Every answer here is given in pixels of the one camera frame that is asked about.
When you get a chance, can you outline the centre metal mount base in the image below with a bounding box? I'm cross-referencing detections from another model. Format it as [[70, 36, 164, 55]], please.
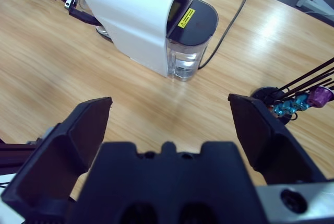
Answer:
[[0, 127, 55, 175]]

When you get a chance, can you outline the clear drinking glass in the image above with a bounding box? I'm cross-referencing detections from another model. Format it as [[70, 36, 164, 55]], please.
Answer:
[[77, 0, 89, 13]]

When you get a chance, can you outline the black machine power cable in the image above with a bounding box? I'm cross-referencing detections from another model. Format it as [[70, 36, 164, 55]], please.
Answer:
[[197, 0, 255, 70]]

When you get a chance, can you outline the black wire capsule holder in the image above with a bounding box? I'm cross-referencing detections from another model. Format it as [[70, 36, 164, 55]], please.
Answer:
[[252, 56, 334, 125]]

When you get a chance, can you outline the blue coffee capsule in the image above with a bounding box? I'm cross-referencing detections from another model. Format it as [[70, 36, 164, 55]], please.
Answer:
[[272, 103, 285, 117], [283, 99, 297, 114], [293, 93, 311, 111]]

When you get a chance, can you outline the clear water tank black lid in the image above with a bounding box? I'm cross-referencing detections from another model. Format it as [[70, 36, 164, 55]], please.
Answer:
[[165, 0, 219, 82]]

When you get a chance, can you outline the purple coffee capsule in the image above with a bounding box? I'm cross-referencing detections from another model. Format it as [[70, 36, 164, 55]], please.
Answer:
[[306, 86, 330, 108]]

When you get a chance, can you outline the white capsule coffee machine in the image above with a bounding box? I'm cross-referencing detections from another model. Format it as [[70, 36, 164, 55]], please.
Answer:
[[77, 0, 193, 78]]

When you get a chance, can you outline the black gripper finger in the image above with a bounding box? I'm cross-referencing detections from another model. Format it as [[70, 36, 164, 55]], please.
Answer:
[[0, 97, 113, 208], [228, 93, 327, 186]]

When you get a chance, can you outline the black drip tray metal grille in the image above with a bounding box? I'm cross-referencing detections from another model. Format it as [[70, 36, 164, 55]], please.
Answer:
[[96, 25, 114, 44]]

